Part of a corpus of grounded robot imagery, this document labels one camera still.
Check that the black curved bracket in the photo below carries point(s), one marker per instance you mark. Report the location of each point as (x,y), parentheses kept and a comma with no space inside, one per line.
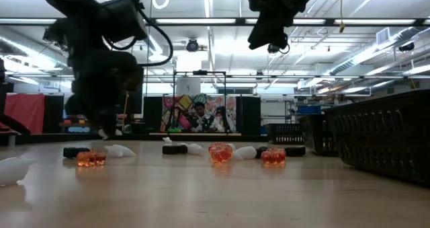
(13,124)

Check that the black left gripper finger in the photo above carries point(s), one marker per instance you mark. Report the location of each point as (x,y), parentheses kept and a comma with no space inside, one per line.
(108,115)
(84,108)

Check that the black metal table frame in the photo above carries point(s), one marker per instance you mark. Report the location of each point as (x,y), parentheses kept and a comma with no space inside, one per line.
(50,138)

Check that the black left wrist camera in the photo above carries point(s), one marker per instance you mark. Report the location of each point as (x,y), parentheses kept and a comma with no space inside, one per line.
(124,17)

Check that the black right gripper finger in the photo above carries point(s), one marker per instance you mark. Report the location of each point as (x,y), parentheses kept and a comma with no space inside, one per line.
(258,36)
(279,36)

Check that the white box fixture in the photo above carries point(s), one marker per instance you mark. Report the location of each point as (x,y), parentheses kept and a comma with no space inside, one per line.
(188,86)

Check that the black flat monitor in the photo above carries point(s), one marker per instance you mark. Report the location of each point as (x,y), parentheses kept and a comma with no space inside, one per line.
(136,102)

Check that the black round ceiling camera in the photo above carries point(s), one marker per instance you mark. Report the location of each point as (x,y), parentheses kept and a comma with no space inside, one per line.
(192,45)

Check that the dark background desk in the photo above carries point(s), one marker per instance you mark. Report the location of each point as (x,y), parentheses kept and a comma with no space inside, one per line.
(75,123)

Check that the blue storage bin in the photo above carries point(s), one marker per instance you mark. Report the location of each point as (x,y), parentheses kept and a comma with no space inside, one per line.
(309,109)

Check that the black overhead light bar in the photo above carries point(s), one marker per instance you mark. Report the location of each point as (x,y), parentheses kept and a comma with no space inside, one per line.
(240,21)

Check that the grey metal post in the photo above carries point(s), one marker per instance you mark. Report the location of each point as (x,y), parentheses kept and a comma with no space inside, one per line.
(11,140)

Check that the black background robot arm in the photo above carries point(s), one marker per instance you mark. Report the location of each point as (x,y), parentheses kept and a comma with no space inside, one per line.
(223,112)

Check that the red curtain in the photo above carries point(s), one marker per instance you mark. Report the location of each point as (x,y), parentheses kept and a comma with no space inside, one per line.
(25,112)

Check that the black ceiling fixture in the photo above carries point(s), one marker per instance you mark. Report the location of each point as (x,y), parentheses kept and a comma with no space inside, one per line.
(406,47)

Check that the black plastic mesh basket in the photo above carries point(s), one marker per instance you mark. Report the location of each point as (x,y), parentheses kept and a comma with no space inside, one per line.
(315,134)
(285,133)
(386,137)

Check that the white ceiling vent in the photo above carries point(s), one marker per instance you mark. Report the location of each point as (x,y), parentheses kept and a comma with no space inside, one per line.
(383,35)

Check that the orange translucent plastic pumpkin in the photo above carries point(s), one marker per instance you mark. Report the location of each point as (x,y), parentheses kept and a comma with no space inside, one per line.
(273,156)
(220,153)
(90,158)

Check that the black metal stand frame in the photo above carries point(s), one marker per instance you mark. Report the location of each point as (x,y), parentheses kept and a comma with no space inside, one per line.
(200,72)

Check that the colourful patterned wall panel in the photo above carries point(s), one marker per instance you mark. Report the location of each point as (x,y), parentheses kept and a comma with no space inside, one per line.
(184,102)

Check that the black plastic bat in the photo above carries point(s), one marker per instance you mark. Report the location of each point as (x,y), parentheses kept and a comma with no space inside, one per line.
(260,152)
(295,151)
(74,152)
(174,149)

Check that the black upright panel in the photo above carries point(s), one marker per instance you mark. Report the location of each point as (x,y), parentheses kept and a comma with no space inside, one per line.
(248,113)
(152,113)
(53,113)

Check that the person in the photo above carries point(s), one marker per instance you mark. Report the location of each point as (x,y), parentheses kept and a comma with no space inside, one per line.
(200,107)

